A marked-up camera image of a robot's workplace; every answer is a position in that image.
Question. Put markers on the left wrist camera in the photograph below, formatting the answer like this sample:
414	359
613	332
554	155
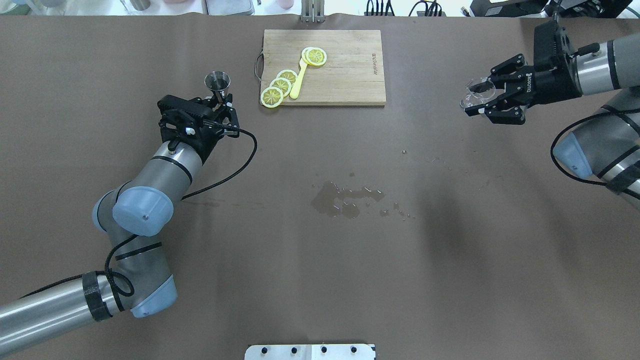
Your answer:
185	113

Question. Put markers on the end lemon slice in row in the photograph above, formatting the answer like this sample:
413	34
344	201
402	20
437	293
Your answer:
271	97

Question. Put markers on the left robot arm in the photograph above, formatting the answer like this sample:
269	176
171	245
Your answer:
136	276

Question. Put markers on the lemon slice on knife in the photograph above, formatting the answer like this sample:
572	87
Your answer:
314	56

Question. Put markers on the black power strip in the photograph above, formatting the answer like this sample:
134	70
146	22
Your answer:
379	8

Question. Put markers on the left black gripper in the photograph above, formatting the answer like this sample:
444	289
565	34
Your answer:
207	142

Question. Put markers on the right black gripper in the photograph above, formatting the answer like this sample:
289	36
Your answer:
554	84

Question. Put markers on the steel double jigger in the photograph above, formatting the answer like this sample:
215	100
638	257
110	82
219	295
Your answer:
218	83

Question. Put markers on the pink cup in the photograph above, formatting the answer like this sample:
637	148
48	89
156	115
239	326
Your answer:
285	4

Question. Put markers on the aluminium frame post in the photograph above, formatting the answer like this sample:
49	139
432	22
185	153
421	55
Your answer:
313	11

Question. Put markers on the middle lemon slice in row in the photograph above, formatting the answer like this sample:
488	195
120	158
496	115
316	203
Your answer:
284	85

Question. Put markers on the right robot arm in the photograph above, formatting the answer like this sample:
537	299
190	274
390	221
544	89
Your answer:
601	149

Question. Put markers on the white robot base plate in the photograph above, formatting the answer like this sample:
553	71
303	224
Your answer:
318	351

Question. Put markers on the metal tray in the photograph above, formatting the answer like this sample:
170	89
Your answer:
229	7

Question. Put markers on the clear glass measuring cup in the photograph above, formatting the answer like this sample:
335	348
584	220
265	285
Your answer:
479	91

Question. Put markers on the wooden cutting board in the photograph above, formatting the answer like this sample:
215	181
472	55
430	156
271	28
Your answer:
353	74

